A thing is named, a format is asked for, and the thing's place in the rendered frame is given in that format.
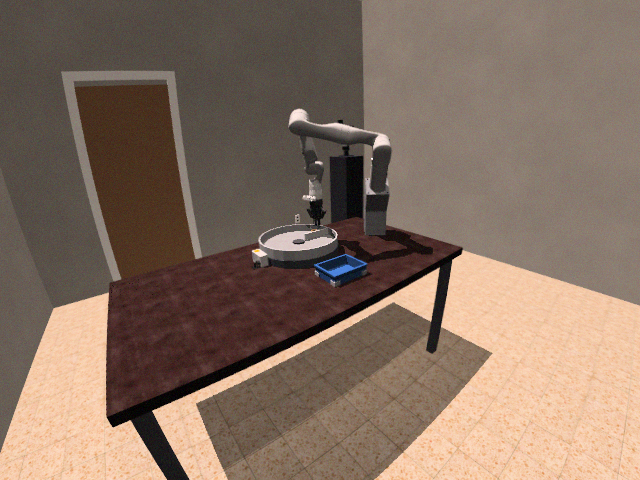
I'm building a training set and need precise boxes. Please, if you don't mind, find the blue open crate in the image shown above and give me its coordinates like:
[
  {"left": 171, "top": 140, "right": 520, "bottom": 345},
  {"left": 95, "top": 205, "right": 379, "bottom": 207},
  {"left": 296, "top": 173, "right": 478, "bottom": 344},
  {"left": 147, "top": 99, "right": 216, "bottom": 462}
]
[{"left": 314, "top": 254, "right": 367, "bottom": 287}]

